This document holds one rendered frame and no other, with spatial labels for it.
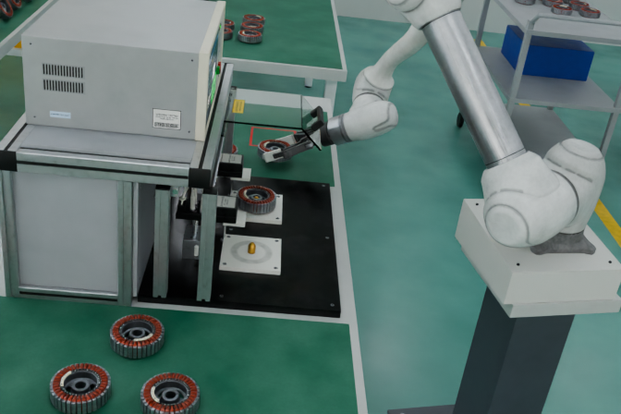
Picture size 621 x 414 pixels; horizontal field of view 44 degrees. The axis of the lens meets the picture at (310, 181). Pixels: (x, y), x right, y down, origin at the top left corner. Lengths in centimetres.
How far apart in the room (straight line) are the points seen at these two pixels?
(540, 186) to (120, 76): 97
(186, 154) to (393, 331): 160
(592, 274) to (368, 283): 141
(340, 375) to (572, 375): 159
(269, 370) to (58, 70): 77
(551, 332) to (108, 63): 136
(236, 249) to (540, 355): 91
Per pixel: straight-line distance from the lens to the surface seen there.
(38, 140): 170
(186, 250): 191
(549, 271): 200
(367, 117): 228
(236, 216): 186
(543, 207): 181
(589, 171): 197
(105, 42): 168
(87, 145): 168
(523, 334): 219
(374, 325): 305
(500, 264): 199
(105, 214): 169
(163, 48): 165
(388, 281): 332
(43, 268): 180
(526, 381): 232
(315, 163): 250
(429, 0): 184
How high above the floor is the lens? 184
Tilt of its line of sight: 27 degrees down
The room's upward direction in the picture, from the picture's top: 7 degrees clockwise
